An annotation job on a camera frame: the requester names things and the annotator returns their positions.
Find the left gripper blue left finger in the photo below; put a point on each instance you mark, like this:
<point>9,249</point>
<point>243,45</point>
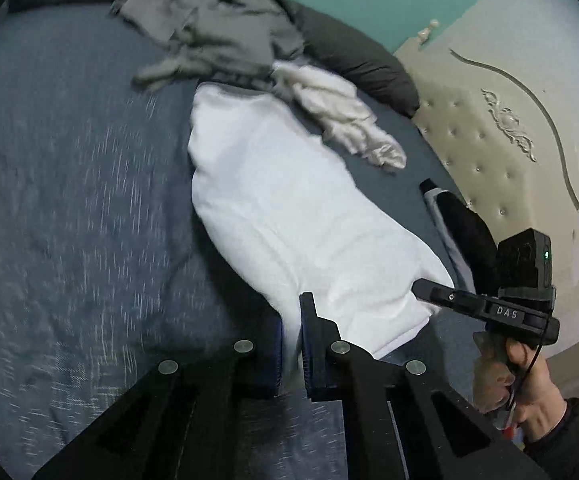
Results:
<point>229,394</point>

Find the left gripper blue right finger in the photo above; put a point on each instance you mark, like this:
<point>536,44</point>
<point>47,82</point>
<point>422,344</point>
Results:
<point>400,423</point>

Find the white polo shirt black collar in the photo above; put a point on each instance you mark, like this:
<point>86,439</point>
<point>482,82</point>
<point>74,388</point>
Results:
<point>284,212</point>

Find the white long sleeve garment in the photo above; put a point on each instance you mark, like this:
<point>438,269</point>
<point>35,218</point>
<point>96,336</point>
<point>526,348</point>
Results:
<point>334,103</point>

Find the person right hand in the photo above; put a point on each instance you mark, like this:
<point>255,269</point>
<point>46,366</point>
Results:
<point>512,371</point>

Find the folded black white garment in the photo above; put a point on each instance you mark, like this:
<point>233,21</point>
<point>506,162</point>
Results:
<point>467,238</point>

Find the blue-grey bed sheet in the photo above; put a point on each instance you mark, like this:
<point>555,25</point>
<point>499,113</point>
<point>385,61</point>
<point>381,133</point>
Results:
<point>111,293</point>

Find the cream tufted headboard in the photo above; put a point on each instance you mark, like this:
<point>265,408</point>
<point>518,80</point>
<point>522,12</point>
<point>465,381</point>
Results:
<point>509,149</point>

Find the dark grey rolled duvet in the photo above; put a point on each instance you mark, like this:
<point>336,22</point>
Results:
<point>334,44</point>

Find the grey sweatshirt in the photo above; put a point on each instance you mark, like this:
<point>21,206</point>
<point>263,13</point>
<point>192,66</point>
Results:
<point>238,40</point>

